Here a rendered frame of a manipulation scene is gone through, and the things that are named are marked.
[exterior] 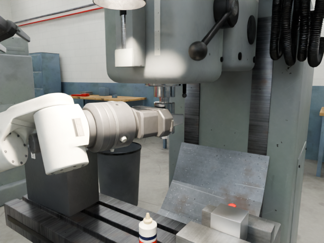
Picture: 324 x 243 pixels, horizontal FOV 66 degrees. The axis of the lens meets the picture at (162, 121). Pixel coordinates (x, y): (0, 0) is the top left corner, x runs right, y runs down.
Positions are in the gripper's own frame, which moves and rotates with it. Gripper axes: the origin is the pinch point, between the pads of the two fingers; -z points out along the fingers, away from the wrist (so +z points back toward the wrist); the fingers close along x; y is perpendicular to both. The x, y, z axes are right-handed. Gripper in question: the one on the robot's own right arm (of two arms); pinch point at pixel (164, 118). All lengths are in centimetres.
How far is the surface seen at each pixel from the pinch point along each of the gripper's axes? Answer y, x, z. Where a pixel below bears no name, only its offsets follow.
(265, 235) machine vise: 21.5, -21.1, -8.1
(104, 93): 28, 511, -271
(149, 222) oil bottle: 22.6, -1.3, 5.4
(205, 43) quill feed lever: -14.4, -14.5, 4.7
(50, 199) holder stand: 28.5, 36.4, 14.1
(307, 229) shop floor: 121, 23, -196
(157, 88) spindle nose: -6.7, -0.5, 2.4
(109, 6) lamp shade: -19.1, -6.5, 17.2
